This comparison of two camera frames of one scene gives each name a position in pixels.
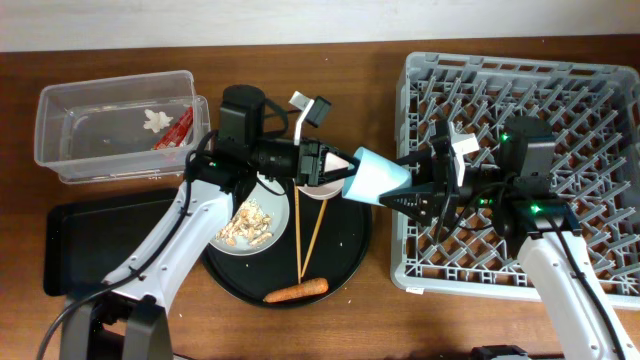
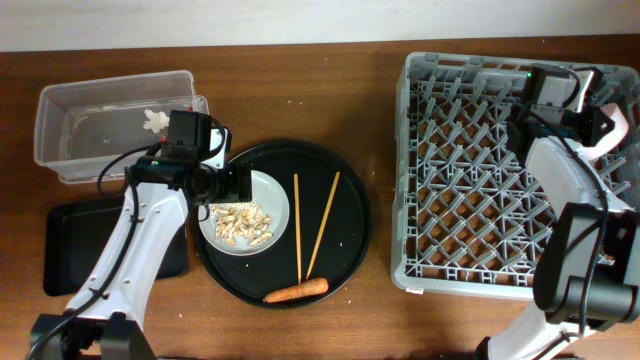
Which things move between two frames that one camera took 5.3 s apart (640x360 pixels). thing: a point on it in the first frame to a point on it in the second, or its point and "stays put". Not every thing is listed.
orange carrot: x=306 y=289 stays put
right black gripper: x=439 y=194 to x=589 y=121
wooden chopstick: x=298 y=232 stays put
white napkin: x=156 y=121 stays put
